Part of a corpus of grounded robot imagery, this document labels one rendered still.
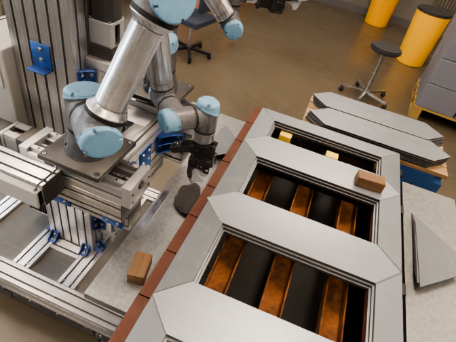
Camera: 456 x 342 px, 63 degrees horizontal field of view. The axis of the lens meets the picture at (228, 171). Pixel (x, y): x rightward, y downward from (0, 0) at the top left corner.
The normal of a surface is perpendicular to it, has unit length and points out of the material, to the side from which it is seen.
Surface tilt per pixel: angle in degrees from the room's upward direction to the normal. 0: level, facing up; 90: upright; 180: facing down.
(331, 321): 0
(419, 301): 0
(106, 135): 97
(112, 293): 0
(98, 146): 97
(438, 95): 90
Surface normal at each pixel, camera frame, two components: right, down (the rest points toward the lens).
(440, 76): -0.45, 0.52
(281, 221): 0.18, -0.74
